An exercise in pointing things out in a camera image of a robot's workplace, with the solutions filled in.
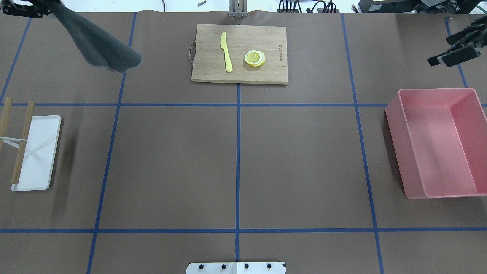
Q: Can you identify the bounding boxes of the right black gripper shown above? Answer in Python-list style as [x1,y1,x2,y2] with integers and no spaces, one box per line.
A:
[427,16,487,67]

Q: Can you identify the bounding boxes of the dark grey cloth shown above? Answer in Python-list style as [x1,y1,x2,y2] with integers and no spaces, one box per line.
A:
[45,2,143,73]

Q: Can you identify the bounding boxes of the pink plastic bin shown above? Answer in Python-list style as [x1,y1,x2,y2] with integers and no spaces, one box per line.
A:
[385,88,487,199]

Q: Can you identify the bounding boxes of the yellow lemon slices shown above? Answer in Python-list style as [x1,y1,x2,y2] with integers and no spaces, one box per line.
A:
[245,50,266,67]

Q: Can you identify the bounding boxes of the wooden cutting board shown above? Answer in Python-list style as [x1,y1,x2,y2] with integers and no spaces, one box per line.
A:
[191,24,288,85]

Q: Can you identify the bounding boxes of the yellow plastic knife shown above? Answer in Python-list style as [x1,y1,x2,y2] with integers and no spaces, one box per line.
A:
[220,31,233,73]

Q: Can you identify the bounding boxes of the aluminium frame post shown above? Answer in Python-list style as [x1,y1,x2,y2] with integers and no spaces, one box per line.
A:
[229,0,248,18]

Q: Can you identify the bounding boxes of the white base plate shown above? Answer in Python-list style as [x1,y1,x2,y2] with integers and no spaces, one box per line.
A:
[186,261,287,274]

